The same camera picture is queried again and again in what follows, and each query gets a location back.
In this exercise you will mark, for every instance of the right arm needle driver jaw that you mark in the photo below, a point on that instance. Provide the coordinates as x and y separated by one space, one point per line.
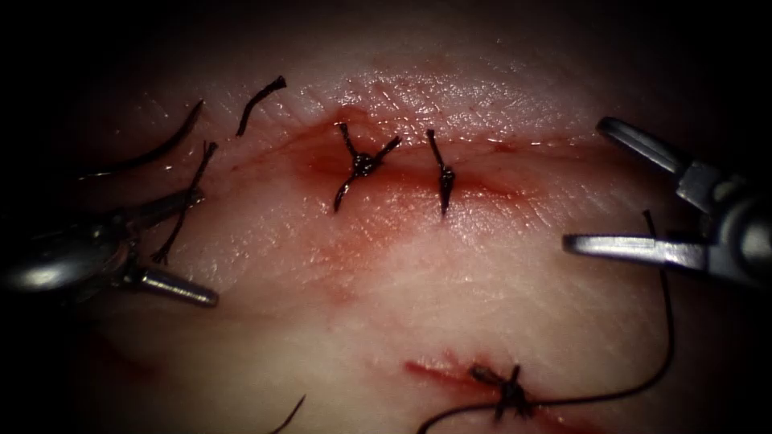
633 248
645 143

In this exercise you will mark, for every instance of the left arm needle driver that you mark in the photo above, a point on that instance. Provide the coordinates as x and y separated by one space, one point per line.
66 262

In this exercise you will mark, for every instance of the left arm needle driver jaw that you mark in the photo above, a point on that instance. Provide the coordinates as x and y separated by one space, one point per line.
175 288
163 210

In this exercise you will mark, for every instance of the right arm needle driver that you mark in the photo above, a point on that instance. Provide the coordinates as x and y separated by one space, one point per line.
748 241

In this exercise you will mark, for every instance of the black thread piece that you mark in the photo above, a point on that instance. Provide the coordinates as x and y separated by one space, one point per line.
260 95
289 416
193 188

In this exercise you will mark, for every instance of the curved steel needle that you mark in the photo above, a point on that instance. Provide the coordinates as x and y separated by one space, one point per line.
158 152

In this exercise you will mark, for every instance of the black stitching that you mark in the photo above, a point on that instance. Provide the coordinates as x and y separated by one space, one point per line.
512 395
363 164

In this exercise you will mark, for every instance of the tissue pad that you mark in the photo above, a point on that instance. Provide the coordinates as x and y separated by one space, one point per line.
392 289

